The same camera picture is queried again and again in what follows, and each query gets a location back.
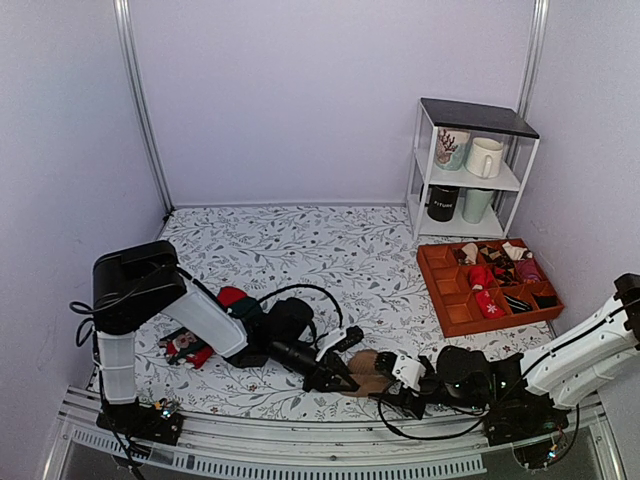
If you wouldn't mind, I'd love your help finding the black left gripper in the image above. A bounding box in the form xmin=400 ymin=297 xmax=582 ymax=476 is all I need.
xmin=270 ymin=341 xmax=356 ymax=396

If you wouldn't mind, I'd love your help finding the tan ribbed sock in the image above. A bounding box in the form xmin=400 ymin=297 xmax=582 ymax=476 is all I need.
xmin=345 ymin=350 xmax=392 ymax=397

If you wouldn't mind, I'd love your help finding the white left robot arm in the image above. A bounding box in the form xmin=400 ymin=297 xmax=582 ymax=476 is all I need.
xmin=91 ymin=241 xmax=362 ymax=434

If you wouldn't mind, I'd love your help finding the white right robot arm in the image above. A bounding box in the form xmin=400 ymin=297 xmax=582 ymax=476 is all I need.
xmin=374 ymin=273 xmax=639 ymax=436

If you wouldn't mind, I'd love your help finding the floral patterned table mat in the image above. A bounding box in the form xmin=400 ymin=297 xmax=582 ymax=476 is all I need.
xmin=110 ymin=204 xmax=556 ymax=421

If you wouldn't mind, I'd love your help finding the red snowflake sock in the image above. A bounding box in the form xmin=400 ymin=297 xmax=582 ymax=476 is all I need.
xmin=474 ymin=290 xmax=506 ymax=319

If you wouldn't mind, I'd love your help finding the orange wooden divider tray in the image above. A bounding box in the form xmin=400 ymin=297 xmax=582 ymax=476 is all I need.
xmin=417 ymin=238 xmax=564 ymax=337

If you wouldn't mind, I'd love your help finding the red rolled sock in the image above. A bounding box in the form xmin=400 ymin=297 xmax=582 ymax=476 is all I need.
xmin=468 ymin=265 xmax=494 ymax=291

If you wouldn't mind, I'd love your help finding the black striped sock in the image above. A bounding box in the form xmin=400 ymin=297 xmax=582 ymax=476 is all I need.
xmin=504 ymin=294 xmax=533 ymax=314

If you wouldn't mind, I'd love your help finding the beige patterned sock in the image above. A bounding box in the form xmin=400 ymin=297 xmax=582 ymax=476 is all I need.
xmin=453 ymin=242 xmax=479 ymax=266

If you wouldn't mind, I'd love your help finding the brown argyle sock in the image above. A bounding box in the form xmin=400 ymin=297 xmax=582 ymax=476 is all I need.
xmin=478 ymin=243 xmax=520 ymax=287

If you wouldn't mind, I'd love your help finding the red and green sock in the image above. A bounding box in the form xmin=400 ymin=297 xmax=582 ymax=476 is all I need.
xmin=159 ymin=284 xmax=268 ymax=369

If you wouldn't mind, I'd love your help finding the black folded sock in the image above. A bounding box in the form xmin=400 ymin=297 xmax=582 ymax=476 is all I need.
xmin=532 ymin=294 xmax=559 ymax=309

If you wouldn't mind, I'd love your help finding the purple rolled sock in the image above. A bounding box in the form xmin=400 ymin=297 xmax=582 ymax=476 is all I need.
xmin=515 ymin=258 xmax=544 ymax=283

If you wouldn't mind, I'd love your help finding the black mug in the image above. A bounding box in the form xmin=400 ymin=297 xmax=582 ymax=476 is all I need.
xmin=427 ymin=185 xmax=459 ymax=222

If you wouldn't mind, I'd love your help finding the pale green cup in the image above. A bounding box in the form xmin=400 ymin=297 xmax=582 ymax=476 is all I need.
xmin=462 ymin=189 xmax=494 ymax=224

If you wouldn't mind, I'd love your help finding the white metal shelf rack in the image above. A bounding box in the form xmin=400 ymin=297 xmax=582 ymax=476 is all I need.
xmin=406 ymin=98 xmax=540 ymax=239

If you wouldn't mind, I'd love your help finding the coral pattern mug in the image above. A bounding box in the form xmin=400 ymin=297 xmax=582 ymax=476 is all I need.
xmin=435 ymin=127 xmax=471 ymax=171

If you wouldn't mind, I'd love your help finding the white ceramic mug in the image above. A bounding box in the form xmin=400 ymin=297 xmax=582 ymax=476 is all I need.
xmin=465 ymin=137 xmax=504 ymax=179

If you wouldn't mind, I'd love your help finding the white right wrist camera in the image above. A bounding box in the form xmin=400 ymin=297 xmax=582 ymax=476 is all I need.
xmin=391 ymin=354 xmax=426 ymax=392

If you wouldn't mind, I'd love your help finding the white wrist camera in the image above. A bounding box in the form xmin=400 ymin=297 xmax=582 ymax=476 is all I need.
xmin=315 ymin=328 xmax=346 ymax=362
xmin=391 ymin=354 xmax=426 ymax=392

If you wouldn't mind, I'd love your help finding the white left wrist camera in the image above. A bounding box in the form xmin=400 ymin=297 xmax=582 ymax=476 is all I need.
xmin=315 ymin=328 xmax=346 ymax=362

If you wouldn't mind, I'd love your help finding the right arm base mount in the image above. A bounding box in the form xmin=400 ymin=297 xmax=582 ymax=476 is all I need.
xmin=482 ymin=388 xmax=569 ymax=446

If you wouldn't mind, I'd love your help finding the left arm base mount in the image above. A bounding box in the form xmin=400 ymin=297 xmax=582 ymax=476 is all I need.
xmin=96 ymin=383 xmax=184 ymax=446

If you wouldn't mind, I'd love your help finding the aluminium front rail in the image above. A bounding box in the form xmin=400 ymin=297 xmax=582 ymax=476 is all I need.
xmin=42 ymin=387 xmax=626 ymax=480

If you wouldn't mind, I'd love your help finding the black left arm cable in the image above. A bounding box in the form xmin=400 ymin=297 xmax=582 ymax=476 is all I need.
xmin=69 ymin=283 xmax=345 ymax=349

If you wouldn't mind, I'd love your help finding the left aluminium corner post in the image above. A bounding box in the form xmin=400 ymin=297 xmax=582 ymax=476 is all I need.
xmin=113 ymin=0 xmax=174 ymax=216

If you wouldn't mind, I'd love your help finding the aluminium corner post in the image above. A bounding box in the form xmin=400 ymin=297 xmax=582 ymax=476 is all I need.
xmin=113 ymin=0 xmax=174 ymax=216
xmin=517 ymin=0 xmax=550 ymax=119

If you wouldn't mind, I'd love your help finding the right aluminium corner post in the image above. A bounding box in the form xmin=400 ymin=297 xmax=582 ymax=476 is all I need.
xmin=517 ymin=0 xmax=550 ymax=119

